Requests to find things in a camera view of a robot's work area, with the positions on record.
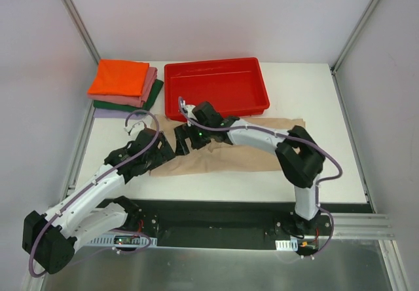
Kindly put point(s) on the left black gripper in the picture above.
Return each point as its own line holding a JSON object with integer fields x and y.
{"x": 156, "y": 151}

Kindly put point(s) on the folded green t shirt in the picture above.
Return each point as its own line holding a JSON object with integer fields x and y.
{"x": 147, "y": 105}

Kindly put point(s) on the folded pink t shirt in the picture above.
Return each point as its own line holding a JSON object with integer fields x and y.
{"x": 135, "y": 101}

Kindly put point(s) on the right aluminium frame post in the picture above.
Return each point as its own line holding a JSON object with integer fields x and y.
{"x": 354, "y": 35}

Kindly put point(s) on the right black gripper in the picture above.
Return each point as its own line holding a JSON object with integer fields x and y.
{"x": 184, "y": 139}

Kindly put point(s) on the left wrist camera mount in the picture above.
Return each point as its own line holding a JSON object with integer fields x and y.
{"x": 134, "y": 129}

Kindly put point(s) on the folded lavender t shirt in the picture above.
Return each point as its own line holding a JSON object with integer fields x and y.
{"x": 110, "y": 114}

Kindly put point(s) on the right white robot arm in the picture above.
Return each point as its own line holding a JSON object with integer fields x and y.
{"x": 295, "y": 150}

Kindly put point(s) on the left white cable duct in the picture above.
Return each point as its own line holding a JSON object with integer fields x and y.
{"x": 128, "y": 241}

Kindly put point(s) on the aluminium frame post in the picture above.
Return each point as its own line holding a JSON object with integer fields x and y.
{"x": 354, "y": 35}
{"x": 81, "y": 28}

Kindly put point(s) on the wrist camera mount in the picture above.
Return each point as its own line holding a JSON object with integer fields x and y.
{"x": 134, "y": 129}
{"x": 204, "y": 113}

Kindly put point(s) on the left aluminium frame post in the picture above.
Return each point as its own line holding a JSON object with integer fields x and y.
{"x": 81, "y": 28}

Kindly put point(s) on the right white cable duct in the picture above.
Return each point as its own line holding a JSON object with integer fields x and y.
{"x": 290, "y": 245}

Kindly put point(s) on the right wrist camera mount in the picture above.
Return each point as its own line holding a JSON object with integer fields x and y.
{"x": 204, "y": 113}

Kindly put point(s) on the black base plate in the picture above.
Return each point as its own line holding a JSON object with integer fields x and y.
{"x": 226, "y": 225}

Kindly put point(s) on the white cable duct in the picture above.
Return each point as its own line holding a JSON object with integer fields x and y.
{"x": 128, "y": 241}
{"x": 290, "y": 245}

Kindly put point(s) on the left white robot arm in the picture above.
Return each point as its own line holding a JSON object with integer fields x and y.
{"x": 52, "y": 238}

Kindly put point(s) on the folded orange t shirt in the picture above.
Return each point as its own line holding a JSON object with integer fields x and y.
{"x": 119, "y": 78}

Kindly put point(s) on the red plastic tray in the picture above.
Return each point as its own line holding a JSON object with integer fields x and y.
{"x": 232, "y": 86}

